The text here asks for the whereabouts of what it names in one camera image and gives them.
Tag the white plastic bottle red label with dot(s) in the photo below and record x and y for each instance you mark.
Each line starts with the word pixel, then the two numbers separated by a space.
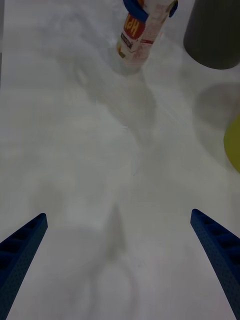
pixel 136 37

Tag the yellow-green plastic waste bin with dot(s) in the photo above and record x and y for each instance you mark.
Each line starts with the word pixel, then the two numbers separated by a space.
pixel 233 145

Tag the grey plastic waste bin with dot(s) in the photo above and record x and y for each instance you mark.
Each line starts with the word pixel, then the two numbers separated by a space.
pixel 212 32

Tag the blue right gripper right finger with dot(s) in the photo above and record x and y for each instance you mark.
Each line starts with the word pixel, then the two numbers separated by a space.
pixel 220 250

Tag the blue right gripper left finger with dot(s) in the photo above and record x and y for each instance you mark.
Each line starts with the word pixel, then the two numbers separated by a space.
pixel 22 252

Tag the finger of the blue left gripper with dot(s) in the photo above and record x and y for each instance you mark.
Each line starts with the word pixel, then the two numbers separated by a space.
pixel 173 8
pixel 136 10

